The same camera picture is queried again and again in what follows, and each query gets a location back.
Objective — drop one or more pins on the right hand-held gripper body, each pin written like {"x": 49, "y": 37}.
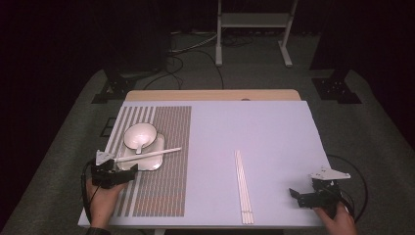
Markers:
{"x": 323, "y": 197}

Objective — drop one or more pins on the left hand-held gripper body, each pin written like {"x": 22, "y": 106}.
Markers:
{"x": 104, "y": 176}

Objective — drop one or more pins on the white square plate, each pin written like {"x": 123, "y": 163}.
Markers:
{"x": 147, "y": 164}

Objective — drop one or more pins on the single white chopstick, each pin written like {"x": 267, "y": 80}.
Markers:
{"x": 156, "y": 152}
{"x": 153, "y": 155}

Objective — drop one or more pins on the bundle of white chopsticks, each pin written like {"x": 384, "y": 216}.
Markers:
{"x": 243, "y": 189}

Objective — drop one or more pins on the person's right hand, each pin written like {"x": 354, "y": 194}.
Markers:
{"x": 341, "y": 223}

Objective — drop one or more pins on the white spoon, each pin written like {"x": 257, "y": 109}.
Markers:
{"x": 139, "y": 148}

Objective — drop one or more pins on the white bowl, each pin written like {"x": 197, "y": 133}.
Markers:
{"x": 147, "y": 132}

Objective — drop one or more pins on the dark floor outlet box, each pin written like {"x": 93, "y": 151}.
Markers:
{"x": 107, "y": 130}

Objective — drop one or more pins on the white table cover sheet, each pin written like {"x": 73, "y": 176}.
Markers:
{"x": 277, "y": 137}

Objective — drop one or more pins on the striped placemat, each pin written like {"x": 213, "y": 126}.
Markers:
{"x": 176, "y": 130}

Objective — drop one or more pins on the black equipment stand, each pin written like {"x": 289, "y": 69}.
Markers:
{"x": 114, "y": 88}

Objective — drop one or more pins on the wooden table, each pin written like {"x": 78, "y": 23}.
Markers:
{"x": 195, "y": 95}

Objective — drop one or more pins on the black stand base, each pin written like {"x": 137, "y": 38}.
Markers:
{"x": 336, "y": 89}

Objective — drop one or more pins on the white metal stand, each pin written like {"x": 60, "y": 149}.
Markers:
{"x": 254, "y": 20}

